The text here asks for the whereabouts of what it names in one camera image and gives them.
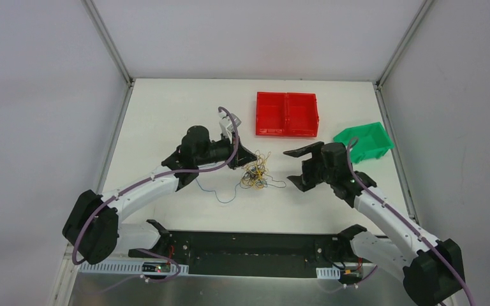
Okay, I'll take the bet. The left red bin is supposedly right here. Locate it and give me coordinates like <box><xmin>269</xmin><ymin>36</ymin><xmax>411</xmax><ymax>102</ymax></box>
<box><xmin>255</xmin><ymin>92</ymin><xmax>286</xmax><ymax>136</ymax></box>

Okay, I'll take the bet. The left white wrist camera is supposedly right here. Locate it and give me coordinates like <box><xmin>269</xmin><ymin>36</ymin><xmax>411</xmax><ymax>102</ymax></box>
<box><xmin>219</xmin><ymin>112</ymin><xmax>241</xmax><ymax>142</ymax></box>

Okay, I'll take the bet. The wire bundle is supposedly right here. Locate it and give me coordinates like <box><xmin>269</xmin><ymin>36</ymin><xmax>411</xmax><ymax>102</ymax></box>
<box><xmin>238</xmin><ymin>151</ymin><xmax>287</xmax><ymax>191</ymax></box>

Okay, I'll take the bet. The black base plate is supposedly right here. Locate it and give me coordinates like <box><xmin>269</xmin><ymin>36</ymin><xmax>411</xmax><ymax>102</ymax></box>
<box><xmin>128</xmin><ymin>231</ymin><xmax>359</xmax><ymax>278</ymax></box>

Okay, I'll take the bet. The blue wire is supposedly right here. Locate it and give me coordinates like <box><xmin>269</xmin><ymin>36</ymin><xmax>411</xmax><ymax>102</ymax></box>
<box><xmin>195</xmin><ymin>177</ymin><xmax>239</xmax><ymax>205</ymax></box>

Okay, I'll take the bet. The red bin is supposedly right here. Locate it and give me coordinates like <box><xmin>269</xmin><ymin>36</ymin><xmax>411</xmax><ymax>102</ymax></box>
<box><xmin>285</xmin><ymin>92</ymin><xmax>319</xmax><ymax>138</ymax></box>
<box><xmin>255</xmin><ymin>92</ymin><xmax>286</xmax><ymax>136</ymax></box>

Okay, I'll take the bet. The right red bin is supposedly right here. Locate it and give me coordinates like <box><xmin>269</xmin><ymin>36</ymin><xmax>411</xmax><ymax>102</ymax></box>
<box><xmin>285</xmin><ymin>92</ymin><xmax>319</xmax><ymax>138</ymax></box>

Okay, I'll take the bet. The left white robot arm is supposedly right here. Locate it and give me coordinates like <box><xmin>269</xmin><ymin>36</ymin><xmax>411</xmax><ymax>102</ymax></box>
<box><xmin>62</xmin><ymin>126</ymin><xmax>257</xmax><ymax>265</ymax></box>

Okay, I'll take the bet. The green plastic bin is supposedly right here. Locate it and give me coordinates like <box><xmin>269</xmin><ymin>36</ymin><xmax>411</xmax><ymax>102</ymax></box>
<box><xmin>333</xmin><ymin>122</ymin><xmax>395</xmax><ymax>163</ymax></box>

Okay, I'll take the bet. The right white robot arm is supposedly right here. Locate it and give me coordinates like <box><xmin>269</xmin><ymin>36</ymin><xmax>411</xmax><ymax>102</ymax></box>
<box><xmin>284</xmin><ymin>137</ymin><xmax>475</xmax><ymax>305</ymax></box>

